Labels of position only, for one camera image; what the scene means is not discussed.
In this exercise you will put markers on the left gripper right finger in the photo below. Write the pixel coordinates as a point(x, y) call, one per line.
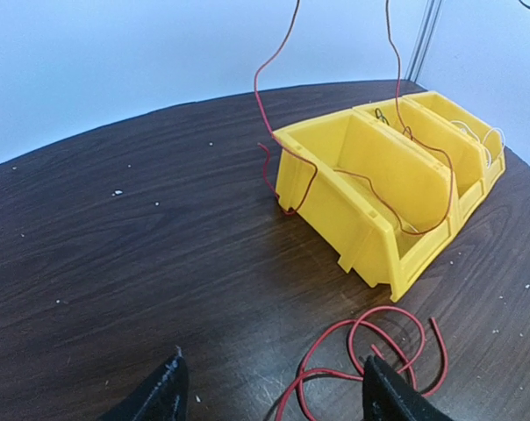
point(387, 396)

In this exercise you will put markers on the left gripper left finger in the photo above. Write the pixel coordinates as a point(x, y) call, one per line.
point(163, 395)

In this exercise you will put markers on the right aluminium frame post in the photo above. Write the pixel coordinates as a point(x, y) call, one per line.
point(423, 41)

